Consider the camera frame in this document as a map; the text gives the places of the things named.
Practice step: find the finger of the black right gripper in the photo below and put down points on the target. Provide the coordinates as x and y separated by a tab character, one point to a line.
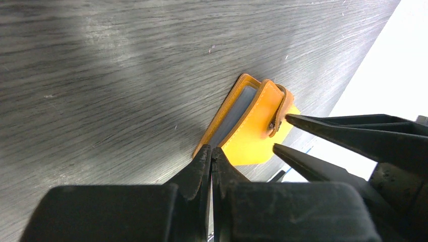
379	137
317	170

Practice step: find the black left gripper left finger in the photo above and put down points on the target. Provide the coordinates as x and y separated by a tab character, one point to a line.
187	200

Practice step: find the orange leather card holder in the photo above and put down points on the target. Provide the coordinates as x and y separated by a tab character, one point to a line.
250	121

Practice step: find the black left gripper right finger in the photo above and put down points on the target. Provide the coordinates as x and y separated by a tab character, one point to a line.
224	177

